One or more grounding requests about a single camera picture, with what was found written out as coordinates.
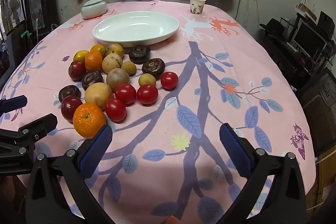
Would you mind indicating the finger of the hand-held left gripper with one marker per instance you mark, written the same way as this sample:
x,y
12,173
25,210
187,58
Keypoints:
x,y
39,123
15,102

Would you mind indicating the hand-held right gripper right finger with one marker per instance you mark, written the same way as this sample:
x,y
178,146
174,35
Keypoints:
x,y
233,150

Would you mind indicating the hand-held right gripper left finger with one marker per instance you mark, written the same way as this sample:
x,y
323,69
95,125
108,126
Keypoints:
x,y
97,150

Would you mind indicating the orange mandarin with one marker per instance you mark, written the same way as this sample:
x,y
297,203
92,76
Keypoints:
x,y
88,120
93,60

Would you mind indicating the dark red plum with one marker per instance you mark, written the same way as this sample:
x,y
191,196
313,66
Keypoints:
x,y
77,69
69,108

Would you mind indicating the red cherry tomato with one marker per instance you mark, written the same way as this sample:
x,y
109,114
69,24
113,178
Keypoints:
x,y
115,109
169,80
147,94
125,93

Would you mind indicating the pale yellow passion fruit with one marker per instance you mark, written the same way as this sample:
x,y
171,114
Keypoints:
x,y
97,95

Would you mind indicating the tan passion fruit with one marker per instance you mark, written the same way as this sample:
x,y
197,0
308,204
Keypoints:
x,y
112,63
118,79

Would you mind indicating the yellow-green tangerine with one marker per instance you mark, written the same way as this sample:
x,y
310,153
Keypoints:
x,y
80,55

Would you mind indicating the small yellow-green longan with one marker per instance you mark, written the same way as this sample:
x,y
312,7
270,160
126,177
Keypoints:
x,y
128,67
147,79

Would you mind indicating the yellow-orange tangerine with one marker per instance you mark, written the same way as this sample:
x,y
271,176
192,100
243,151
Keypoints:
x,y
98,49

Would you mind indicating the blotchy yellow passion fruit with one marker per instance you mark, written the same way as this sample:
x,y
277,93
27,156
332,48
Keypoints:
x,y
114,50

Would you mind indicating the white oval plate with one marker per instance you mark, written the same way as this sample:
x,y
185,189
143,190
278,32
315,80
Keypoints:
x,y
136,27

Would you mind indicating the pink floral tablecloth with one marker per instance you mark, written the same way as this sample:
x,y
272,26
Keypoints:
x,y
236,56

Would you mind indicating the white electric fan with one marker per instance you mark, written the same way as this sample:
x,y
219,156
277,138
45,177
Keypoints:
x,y
14,7

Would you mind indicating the brown cardboard box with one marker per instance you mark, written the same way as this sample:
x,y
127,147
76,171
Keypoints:
x,y
325,182

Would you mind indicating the black monitor and shelf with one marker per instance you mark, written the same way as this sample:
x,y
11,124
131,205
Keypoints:
x,y
288,61

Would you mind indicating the pale green lidded ceramic jar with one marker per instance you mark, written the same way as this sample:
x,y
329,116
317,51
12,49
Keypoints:
x,y
93,10

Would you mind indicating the black hat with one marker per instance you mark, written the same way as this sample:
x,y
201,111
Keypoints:
x,y
273,27

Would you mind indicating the black computer monitor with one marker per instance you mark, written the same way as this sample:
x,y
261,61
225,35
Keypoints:
x,y
309,40

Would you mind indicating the printed paper cup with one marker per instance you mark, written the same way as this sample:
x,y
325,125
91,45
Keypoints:
x,y
197,7

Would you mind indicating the black speaker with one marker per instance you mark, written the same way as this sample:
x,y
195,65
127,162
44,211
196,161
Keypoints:
x,y
325,22

